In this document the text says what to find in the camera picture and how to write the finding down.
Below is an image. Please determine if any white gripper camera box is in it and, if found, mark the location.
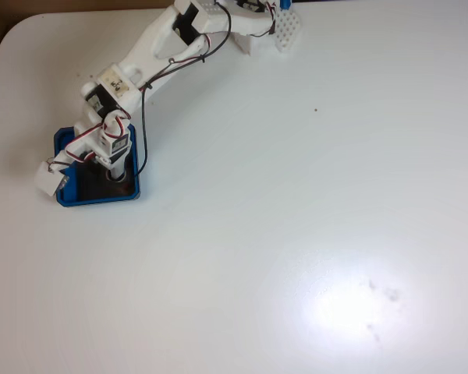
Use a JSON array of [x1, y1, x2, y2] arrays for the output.
[[34, 158, 69, 196]]

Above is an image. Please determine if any blue square box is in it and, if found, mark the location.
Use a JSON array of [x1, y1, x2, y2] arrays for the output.
[[53, 125, 142, 209]]

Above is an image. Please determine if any black foam pad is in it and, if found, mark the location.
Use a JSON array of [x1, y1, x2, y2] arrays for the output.
[[76, 153, 138, 200]]

